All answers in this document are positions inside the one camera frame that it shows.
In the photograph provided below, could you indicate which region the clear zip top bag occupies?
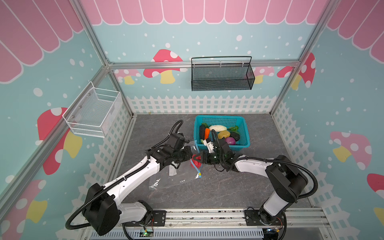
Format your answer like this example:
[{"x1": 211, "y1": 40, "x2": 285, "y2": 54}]
[{"x1": 149, "y1": 142, "x2": 202, "y2": 191}]

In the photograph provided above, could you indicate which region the teal plastic basket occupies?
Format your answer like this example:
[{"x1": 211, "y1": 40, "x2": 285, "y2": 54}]
[{"x1": 194, "y1": 115, "x2": 250, "y2": 151}]

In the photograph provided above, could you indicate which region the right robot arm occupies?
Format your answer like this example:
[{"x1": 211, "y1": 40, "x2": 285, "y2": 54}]
[{"x1": 192, "y1": 140, "x2": 319, "y2": 226}]

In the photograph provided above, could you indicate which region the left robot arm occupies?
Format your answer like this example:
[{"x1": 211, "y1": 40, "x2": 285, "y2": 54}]
[{"x1": 65, "y1": 133, "x2": 192, "y2": 236}]

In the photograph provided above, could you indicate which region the purple onion toy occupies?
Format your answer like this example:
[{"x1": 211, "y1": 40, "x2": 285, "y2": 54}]
[{"x1": 225, "y1": 137, "x2": 236, "y2": 146}]

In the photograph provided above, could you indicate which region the yellow potato toy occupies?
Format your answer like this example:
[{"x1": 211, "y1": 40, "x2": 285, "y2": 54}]
[{"x1": 218, "y1": 130, "x2": 231, "y2": 139}]

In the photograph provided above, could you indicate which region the dark avocado toy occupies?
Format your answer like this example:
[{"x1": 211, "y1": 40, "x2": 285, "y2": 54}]
[{"x1": 230, "y1": 132, "x2": 241, "y2": 142}]

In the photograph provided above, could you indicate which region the white radish toy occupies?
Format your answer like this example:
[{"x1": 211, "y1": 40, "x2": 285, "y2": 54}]
[{"x1": 209, "y1": 125, "x2": 227, "y2": 133}]

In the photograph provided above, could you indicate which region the orange carrot toy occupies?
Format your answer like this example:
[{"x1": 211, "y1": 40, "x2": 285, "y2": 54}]
[{"x1": 204, "y1": 128, "x2": 211, "y2": 140}]

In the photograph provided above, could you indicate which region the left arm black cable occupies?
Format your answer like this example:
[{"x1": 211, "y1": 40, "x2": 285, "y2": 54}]
[{"x1": 65, "y1": 119, "x2": 184, "y2": 231}]

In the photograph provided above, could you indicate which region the aluminium front rail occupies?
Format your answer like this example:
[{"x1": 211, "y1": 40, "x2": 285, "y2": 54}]
[{"x1": 82, "y1": 206, "x2": 331, "y2": 230}]

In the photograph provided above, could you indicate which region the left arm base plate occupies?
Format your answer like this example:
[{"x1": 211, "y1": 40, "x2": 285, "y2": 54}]
[{"x1": 125, "y1": 211, "x2": 167, "y2": 228}]

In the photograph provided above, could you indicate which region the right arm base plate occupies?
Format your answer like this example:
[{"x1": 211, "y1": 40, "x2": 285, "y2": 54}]
[{"x1": 244, "y1": 209, "x2": 285, "y2": 226}]

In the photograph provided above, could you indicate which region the black mesh wall basket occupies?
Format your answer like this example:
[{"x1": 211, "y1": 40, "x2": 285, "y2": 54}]
[{"x1": 191, "y1": 56, "x2": 256, "y2": 92}]

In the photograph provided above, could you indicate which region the white wire wall basket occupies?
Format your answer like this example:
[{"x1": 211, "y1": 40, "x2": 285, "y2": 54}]
[{"x1": 63, "y1": 82, "x2": 123, "y2": 138}]

